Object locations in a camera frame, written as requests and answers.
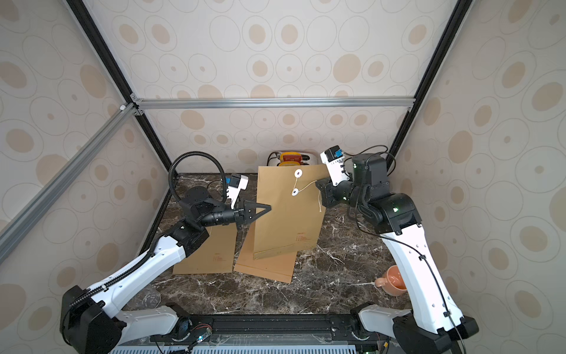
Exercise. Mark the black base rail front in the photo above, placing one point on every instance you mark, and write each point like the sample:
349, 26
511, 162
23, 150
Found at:
269, 329

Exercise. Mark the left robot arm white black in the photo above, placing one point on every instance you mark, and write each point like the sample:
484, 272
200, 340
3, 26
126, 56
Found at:
108, 297

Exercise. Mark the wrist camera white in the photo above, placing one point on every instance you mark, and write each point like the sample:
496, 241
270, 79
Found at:
236, 183
333, 158

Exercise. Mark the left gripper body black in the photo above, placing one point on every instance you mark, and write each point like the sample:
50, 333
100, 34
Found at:
222, 217

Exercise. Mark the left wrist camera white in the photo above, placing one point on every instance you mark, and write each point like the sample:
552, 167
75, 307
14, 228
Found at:
236, 183

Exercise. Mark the red toaster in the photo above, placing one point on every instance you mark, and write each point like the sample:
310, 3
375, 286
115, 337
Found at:
307, 159

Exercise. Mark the brown file envelope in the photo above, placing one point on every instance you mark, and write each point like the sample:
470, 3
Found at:
279, 268
215, 256
295, 220

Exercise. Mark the clear plastic cup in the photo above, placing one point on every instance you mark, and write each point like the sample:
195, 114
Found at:
147, 298

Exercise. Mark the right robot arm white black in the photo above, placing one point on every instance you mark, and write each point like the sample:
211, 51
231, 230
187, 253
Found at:
434, 324

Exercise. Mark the diagonal aluminium rail left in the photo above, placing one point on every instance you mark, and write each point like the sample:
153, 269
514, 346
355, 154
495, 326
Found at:
26, 220

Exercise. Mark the yellow toast rear slot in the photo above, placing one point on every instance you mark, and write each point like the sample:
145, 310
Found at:
290, 157

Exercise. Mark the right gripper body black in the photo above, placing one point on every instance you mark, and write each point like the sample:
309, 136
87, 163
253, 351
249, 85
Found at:
324, 193

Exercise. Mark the horizontal aluminium rail back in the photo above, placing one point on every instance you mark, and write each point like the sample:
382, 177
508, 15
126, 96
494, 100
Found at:
276, 103

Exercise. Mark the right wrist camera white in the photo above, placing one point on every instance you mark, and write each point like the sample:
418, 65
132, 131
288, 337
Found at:
333, 158

